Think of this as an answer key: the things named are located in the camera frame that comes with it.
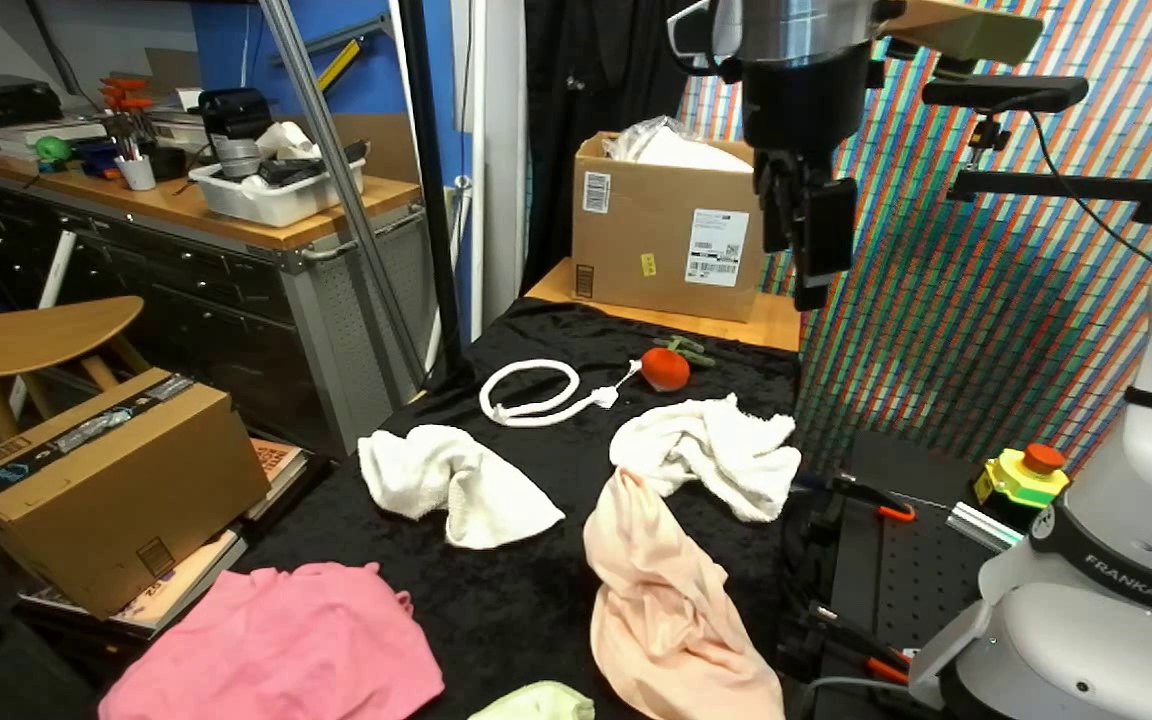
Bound black appliance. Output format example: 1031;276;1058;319
196;88;277;180

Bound green object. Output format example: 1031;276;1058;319
30;133;78;177

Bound orange handled clamp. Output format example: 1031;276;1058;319
808;603;917;691
828;467;926;527

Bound black velvet tablecloth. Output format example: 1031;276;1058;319
86;296;808;720

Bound white rope loop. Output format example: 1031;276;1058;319
478;357;589;432

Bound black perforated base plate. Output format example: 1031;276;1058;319
824;436;1008;703

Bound yellow black level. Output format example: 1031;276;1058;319
314;34;376;100

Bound thin black camera cable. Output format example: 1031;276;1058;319
1025;110;1152;274

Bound black stereo camera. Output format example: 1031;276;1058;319
920;72;1092;116

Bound pink cloth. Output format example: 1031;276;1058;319
98;559;449;720

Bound cardboard box with shipping label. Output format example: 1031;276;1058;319
568;129;770;323

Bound white cup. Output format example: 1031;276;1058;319
117;147;161;198

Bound white plastic bag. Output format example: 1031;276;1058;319
607;114;758;177

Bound black metal pole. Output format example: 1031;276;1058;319
386;0;470;396

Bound light green cloth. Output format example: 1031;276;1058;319
470;677;599;720

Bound silver metal cylinder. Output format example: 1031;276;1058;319
945;496;1031;558

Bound cardboard box with black tape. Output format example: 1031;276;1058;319
0;369;273;620

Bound black curtain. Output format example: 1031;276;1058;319
522;0;730;314

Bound white terry towel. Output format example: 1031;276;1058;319
358;419;568;551
604;391;805;527

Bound orange plush toy green leaves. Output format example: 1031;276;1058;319
579;332;719;417

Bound wooden board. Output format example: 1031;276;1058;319
522;255;808;362

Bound wooden top workbench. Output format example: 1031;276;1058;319
0;129;440;464

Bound white plastic bin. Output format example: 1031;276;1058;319
185;155;371;232

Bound silver metal pole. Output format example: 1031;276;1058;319
256;0;436;396

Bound yellow red emergency stop button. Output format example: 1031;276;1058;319
973;439;1078;516

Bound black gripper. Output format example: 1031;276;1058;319
739;56;871;314

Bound peach cloth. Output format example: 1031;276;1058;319
579;464;787;720

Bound wooden stool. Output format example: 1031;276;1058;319
0;293;154;447

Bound orange object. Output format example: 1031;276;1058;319
98;72;158;121

